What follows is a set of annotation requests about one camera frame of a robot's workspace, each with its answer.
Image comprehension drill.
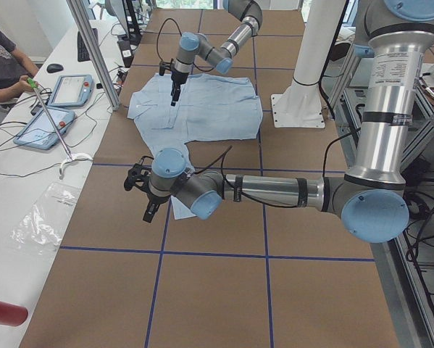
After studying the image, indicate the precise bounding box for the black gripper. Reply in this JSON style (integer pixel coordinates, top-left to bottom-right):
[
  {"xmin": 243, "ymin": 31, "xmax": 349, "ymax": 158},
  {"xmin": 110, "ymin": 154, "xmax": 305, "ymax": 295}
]
[
  {"xmin": 124, "ymin": 163, "xmax": 170, "ymax": 222},
  {"xmin": 159, "ymin": 59, "xmax": 188, "ymax": 107}
]

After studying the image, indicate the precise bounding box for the light blue button-up shirt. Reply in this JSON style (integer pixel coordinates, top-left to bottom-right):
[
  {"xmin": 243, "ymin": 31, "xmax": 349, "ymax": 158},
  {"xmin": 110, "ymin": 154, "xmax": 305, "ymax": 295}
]
[{"xmin": 128, "ymin": 74, "xmax": 263, "ymax": 220}]

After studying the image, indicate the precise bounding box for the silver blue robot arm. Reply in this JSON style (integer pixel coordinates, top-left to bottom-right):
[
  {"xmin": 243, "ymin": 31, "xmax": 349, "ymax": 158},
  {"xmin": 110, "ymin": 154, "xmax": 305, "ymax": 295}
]
[
  {"xmin": 159, "ymin": 0, "xmax": 263, "ymax": 107},
  {"xmin": 124, "ymin": 1, "xmax": 434, "ymax": 243}
]

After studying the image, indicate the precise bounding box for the black keyboard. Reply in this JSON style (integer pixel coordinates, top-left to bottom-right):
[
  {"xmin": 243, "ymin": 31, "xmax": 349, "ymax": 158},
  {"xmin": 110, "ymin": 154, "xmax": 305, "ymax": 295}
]
[{"xmin": 77, "ymin": 32, "xmax": 90, "ymax": 62}]

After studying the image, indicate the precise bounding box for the upper blue teach pendant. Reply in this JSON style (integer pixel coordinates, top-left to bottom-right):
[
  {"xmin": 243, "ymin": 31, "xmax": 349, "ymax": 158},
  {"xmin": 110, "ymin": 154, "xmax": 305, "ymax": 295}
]
[{"xmin": 48, "ymin": 75, "xmax": 93, "ymax": 108}]

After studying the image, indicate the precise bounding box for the blue teach pendant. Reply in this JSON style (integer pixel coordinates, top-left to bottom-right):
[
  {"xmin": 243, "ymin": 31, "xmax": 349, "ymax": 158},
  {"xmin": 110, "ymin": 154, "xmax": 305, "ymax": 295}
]
[
  {"xmin": 13, "ymin": 107, "xmax": 75, "ymax": 150},
  {"xmin": 48, "ymin": 75, "xmax": 93, "ymax": 108}
]

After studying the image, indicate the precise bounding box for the clear plastic bag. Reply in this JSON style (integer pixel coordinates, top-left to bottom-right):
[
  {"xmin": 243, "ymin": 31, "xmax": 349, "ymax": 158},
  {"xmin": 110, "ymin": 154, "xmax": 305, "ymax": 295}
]
[{"xmin": 8, "ymin": 182, "xmax": 81, "ymax": 257}]

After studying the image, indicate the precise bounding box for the black computer mouse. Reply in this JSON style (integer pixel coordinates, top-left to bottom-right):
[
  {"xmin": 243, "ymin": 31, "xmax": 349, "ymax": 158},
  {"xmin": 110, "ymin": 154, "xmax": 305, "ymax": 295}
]
[{"xmin": 46, "ymin": 63, "xmax": 64, "ymax": 73}]

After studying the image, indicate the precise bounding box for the lower blue teach pendant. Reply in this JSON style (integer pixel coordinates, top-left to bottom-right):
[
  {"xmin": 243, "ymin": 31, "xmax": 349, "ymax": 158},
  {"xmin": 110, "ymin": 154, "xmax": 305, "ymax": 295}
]
[{"xmin": 13, "ymin": 107, "xmax": 75, "ymax": 150}]

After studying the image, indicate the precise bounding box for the metal reacher grabber stick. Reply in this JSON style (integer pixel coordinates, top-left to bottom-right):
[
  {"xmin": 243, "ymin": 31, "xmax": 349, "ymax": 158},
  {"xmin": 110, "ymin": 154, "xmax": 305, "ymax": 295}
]
[{"xmin": 27, "ymin": 78, "xmax": 93, "ymax": 180}]

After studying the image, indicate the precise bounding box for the seated person dark shirt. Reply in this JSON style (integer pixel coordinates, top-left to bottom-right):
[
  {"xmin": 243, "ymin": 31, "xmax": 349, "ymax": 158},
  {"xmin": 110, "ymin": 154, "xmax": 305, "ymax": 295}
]
[{"xmin": 0, "ymin": 31, "xmax": 38, "ymax": 103}]

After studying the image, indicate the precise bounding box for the red cylinder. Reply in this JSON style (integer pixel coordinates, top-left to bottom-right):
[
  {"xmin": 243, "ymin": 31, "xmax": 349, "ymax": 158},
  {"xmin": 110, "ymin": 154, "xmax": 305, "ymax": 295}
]
[{"xmin": 0, "ymin": 301, "xmax": 28, "ymax": 327}]

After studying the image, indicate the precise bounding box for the aluminium frame post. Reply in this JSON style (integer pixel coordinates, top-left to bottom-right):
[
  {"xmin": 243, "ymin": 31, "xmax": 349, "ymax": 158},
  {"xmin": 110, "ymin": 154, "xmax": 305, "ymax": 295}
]
[{"xmin": 67, "ymin": 0, "xmax": 120, "ymax": 111}]

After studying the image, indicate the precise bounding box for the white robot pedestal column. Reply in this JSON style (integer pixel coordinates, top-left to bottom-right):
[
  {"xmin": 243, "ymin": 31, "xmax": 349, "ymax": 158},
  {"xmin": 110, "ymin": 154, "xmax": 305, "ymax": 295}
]
[{"xmin": 271, "ymin": 0, "xmax": 348, "ymax": 128}]

